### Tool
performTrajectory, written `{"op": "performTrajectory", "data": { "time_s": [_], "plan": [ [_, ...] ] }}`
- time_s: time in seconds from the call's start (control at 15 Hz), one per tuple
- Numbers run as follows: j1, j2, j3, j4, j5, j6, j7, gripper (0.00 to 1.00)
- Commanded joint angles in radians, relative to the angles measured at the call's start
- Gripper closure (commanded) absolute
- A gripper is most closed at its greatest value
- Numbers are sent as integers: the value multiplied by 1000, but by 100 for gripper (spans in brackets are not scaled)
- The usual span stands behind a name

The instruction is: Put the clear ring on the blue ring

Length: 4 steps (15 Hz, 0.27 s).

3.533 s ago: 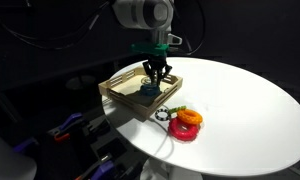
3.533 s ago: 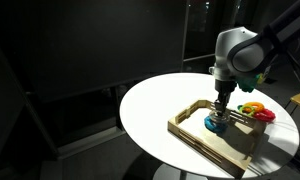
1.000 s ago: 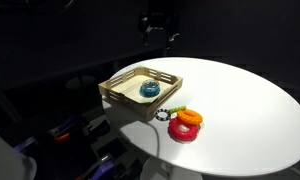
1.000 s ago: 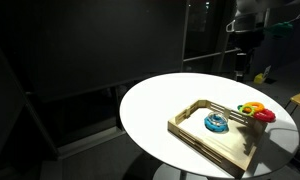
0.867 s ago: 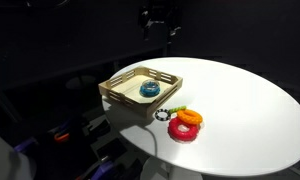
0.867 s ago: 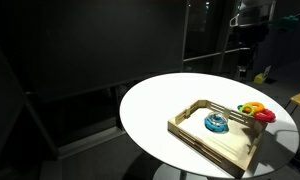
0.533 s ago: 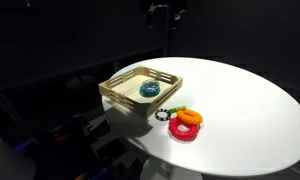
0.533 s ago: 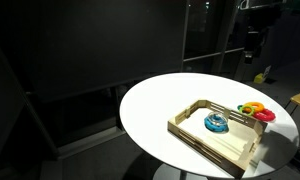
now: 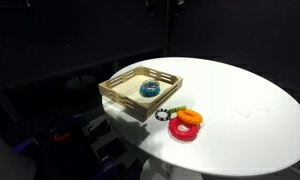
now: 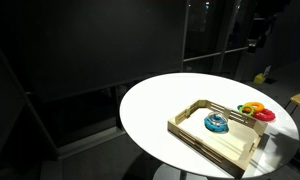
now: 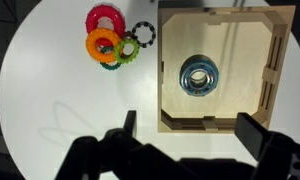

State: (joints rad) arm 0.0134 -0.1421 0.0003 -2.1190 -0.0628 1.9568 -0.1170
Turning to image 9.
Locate clear ring with coloured beads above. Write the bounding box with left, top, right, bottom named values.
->
left=141, top=78, right=161, bottom=90

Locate light wooden slatted tray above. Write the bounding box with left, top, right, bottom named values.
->
left=98, top=65, right=184, bottom=123

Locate round dark stool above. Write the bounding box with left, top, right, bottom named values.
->
left=64, top=74, right=97, bottom=90

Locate orange clip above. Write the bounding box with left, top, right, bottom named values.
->
left=53, top=133, right=71, bottom=143

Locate blue ring with holes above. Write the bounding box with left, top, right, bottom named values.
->
left=138, top=84, right=162, bottom=98

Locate black and white ring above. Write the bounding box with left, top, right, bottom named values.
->
left=154, top=108, right=172, bottom=122

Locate lime green toothed ring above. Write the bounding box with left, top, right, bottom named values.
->
left=168, top=105, right=188, bottom=115

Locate orange textured ring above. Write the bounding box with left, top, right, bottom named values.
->
left=176, top=108, right=204, bottom=126

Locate red textured ring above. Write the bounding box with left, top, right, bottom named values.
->
left=168, top=117, right=202, bottom=142

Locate white table pedestal base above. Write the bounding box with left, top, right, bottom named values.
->
left=139, top=156, right=204, bottom=180

